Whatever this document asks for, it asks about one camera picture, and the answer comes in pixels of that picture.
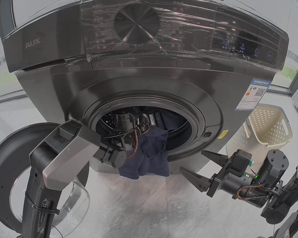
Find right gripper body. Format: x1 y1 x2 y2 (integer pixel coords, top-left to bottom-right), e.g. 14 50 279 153
206 155 248 198

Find cream laundry basket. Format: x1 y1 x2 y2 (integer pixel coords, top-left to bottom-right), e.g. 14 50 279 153
225 104 294 175

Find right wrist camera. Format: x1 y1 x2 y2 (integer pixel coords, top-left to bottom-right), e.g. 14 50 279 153
230 149 253 175

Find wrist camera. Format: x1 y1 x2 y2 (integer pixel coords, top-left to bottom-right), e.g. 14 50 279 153
148 111 164 128
230 149 253 175

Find grey washing machine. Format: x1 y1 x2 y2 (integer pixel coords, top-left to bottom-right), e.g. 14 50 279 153
3 0 290 177

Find dark blue shirt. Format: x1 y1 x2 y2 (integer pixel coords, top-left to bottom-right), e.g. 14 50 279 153
118 109 187 180

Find washing machine door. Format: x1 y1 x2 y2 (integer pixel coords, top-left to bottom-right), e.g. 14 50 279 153
0 122 91 238

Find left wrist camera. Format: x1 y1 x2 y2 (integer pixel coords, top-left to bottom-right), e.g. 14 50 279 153
148 111 164 128

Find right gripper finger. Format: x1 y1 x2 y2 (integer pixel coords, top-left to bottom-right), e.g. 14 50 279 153
201 150 230 167
179 166 212 192

